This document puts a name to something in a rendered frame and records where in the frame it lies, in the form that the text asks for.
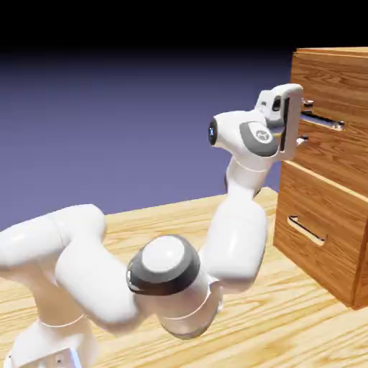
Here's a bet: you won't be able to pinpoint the light wood cabinet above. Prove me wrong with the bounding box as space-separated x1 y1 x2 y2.
272 47 368 311

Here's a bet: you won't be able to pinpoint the wood drawer front with recessed handle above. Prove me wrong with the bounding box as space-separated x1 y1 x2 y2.
272 160 368 311

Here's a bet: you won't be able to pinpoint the recessed dark drawer handle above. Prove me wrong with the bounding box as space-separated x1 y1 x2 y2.
287 214 328 247

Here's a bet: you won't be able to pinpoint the wood drawer front with silver handle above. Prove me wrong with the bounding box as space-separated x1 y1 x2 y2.
290 50 368 199

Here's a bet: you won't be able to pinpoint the silver bar drawer handle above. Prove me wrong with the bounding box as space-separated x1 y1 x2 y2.
300 111 345 132

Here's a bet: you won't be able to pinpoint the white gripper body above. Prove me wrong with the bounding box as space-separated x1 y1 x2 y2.
276 83 304 161

